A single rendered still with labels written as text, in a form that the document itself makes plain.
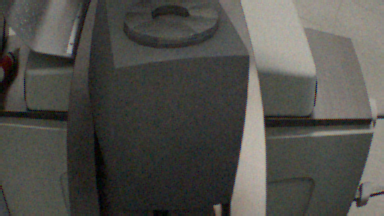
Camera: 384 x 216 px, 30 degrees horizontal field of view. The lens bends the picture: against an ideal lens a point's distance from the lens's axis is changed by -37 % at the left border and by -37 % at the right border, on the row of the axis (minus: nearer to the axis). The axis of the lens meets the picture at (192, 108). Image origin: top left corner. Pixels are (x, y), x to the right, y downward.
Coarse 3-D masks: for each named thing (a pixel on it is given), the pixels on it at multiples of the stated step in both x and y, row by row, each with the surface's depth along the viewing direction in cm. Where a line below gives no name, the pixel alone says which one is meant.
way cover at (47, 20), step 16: (0, 0) 121; (16, 0) 130; (32, 0) 136; (48, 0) 142; (80, 0) 144; (16, 16) 128; (32, 16) 134; (48, 16) 138; (64, 16) 139; (80, 16) 140; (16, 32) 125; (32, 32) 131; (64, 32) 136; (32, 48) 129; (48, 48) 131; (64, 48) 132
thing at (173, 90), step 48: (144, 0) 92; (192, 0) 92; (96, 48) 102; (144, 48) 87; (192, 48) 88; (240, 48) 88; (96, 96) 102; (144, 96) 88; (192, 96) 89; (240, 96) 90; (144, 144) 91; (192, 144) 93; (240, 144) 94; (144, 192) 95; (192, 192) 97
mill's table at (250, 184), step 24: (96, 0) 131; (240, 0) 131; (240, 24) 125; (72, 96) 112; (72, 120) 108; (264, 120) 110; (72, 144) 105; (96, 144) 109; (264, 144) 107; (72, 168) 101; (96, 168) 103; (240, 168) 104; (264, 168) 104; (72, 192) 98; (96, 192) 99; (240, 192) 101; (264, 192) 101
